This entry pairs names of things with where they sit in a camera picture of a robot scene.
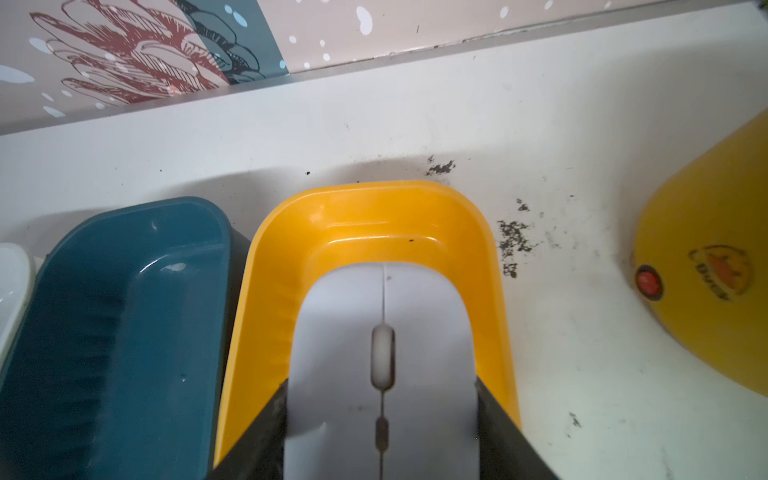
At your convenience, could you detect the white storage box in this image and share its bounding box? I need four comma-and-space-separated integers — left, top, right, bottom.
0, 243, 37, 364

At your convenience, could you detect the yellow storage box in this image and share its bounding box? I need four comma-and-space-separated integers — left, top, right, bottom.
214, 180, 521, 461

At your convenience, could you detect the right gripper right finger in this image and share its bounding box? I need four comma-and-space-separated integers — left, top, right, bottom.
475, 378, 559, 480

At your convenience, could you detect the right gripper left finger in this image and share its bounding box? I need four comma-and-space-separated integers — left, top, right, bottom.
206, 380, 288, 480

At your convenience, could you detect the yellow pot with black lid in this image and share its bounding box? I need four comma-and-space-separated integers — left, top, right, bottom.
633, 112, 767, 395

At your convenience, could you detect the teal storage box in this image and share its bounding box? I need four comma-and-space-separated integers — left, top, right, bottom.
1, 197, 249, 479

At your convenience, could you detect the white mouse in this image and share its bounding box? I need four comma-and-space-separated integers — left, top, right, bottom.
283, 262, 480, 479

